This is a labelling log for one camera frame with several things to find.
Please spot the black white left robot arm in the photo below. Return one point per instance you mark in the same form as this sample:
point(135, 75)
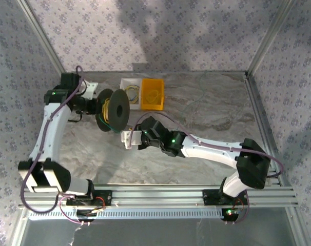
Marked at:
point(53, 133)

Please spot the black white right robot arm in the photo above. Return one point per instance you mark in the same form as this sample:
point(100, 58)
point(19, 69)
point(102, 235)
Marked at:
point(209, 151)

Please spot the white plastic bin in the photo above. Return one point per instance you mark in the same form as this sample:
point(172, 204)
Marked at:
point(133, 106)

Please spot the yellow plastic bin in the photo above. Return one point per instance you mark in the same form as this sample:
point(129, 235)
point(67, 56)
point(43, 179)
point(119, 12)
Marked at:
point(151, 106)

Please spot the floral fabric backdrop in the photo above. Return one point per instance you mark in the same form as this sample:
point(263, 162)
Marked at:
point(155, 25)

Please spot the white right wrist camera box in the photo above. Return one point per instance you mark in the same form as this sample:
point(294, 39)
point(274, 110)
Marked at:
point(132, 137)

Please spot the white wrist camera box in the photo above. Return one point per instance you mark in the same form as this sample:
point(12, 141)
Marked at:
point(90, 88)
point(132, 137)

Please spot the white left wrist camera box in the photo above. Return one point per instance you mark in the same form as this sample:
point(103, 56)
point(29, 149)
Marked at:
point(90, 88)

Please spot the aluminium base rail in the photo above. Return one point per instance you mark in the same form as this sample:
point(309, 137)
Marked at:
point(158, 197)

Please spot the aluminium frame post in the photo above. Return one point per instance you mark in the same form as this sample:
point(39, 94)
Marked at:
point(43, 38)
point(267, 38)

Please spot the aluminium frame leg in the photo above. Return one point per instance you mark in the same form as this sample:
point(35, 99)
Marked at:
point(296, 228)
point(19, 230)

